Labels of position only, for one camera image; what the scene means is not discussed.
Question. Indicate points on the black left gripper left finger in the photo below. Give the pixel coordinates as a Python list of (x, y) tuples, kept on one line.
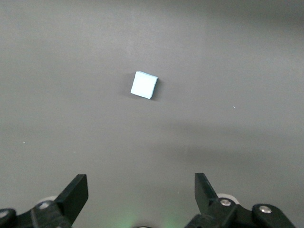
[(71, 199)]

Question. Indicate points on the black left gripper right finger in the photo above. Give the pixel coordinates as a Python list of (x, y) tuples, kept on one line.
[(209, 202)]

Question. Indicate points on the light blue foam block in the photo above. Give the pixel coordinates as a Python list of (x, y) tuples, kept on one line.
[(143, 85)]

